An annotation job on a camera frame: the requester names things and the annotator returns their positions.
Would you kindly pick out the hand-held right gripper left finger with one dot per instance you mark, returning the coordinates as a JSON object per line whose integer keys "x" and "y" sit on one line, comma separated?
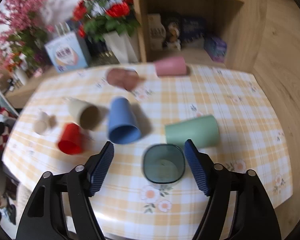
{"x": 103, "y": 166}

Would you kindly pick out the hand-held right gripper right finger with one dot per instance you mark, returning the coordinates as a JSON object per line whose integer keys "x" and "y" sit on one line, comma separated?
{"x": 197, "y": 166}

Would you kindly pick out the dark teal square cup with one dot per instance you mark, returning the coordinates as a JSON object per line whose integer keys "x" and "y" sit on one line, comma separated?
{"x": 164, "y": 167}

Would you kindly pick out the light green cup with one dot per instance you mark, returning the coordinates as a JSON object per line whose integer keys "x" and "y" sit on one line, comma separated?
{"x": 192, "y": 131}

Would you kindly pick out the red cup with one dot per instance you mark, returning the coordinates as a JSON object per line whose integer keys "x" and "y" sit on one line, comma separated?
{"x": 70, "y": 140}

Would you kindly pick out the blue cup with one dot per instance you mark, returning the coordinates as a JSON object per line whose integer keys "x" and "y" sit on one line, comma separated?
{"x": 122, "y": 122}

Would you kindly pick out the beige cup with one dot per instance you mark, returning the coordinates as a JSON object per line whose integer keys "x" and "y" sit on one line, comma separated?
{"x": 86, "y": 115}

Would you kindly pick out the small cream cup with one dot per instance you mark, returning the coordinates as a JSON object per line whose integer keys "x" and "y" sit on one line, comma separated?
{"x": 41, "y": 123}

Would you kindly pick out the brown cup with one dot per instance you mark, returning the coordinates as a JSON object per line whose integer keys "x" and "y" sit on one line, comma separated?
{"x": 122, "y": 78}

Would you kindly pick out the pink cup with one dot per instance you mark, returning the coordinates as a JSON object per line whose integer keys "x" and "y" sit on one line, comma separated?
{"x": 170, "y": 66}

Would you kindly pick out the yellow plaid tablecloth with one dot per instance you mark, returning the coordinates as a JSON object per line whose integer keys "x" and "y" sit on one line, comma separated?
{"x": 240, "y": 120}

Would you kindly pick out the purple tissue box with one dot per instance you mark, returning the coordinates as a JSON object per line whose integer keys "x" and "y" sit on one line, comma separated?
{"x": 216, "y": 48}

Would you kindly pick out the blue paper gift bag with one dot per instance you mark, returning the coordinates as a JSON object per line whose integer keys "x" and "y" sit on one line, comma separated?
{"x": 66, "y": 51}

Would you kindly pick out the white vase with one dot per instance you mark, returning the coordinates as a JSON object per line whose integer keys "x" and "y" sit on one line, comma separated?
{"x": 120, "y": 46}

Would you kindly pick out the small figurine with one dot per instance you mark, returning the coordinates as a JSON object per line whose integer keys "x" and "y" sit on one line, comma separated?
{"x": 173, "y": 36}

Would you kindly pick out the dark blue box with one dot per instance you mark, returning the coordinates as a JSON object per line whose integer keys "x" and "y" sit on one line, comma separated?
{"x": 193, "y": 28}

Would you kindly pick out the white carton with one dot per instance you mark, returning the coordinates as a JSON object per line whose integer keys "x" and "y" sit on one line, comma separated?
{"x": 155, "y": 31}

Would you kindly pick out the red flower bouquet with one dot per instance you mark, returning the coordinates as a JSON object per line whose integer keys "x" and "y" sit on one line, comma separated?
{"x": 105, "y": 10}

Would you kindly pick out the pink blossom tree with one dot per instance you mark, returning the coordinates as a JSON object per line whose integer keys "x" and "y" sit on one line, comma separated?
{"x": 20, "y": 25}

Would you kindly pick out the wooden shelf cabinet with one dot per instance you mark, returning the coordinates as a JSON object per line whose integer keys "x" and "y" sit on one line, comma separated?
{"x": 190, "y": 2}

